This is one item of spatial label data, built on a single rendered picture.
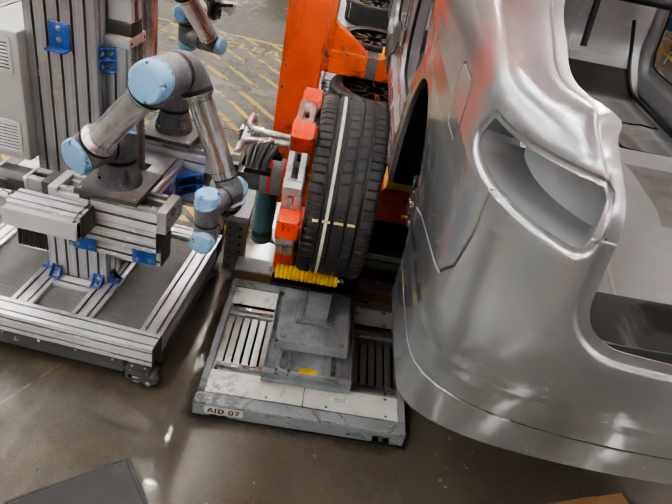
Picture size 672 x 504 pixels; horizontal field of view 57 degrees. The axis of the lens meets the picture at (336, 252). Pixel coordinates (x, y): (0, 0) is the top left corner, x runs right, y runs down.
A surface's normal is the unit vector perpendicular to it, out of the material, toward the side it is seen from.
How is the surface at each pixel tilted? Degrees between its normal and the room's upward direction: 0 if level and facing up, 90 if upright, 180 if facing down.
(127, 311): 0
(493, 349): 95
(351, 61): 90
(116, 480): 0
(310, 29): 90
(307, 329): 0
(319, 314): 90
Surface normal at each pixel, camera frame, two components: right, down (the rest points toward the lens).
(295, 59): -0.06, 0.56
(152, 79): -0.34, 0.41
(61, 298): 0.17, -0.81
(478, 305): -0.68, 0.31
